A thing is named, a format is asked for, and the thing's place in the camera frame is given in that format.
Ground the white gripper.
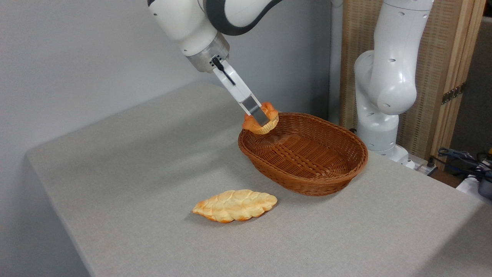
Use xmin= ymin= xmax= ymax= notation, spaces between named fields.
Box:
xmin=212 ymin=59 xmax=271 ymax=127

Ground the small round orange bread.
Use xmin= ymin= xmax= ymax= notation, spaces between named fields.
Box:
xmin=242 ymin=102 xmax=279 ymax=135

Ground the brown wicker basket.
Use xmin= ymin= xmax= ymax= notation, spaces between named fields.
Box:
xmin=238 ymin=112 xmax=369 ymax=197

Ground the long braided bread loaf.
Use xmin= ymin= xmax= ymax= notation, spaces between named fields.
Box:
xmin=192 ymin=189 xmax=278 ymax=224

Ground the wooden woven folding screen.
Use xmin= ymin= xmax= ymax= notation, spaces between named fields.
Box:
xmin=340 ymin=0 xmax=487 ymax=170

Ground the metal screen hinge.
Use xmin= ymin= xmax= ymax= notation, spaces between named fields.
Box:
xmin=441 ymin=83 xmax=466 ymax=105

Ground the grey device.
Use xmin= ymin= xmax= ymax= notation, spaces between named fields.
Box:
xmin=478 ymin=171 xmax=492 ymax=200

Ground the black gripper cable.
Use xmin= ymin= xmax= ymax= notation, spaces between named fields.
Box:
xmin=211 ymin=56 xmax=236 ymax=86

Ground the black cable bundle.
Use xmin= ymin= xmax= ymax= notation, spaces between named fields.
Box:
xmin=432 ymin=147 xmax=492 ymax=181

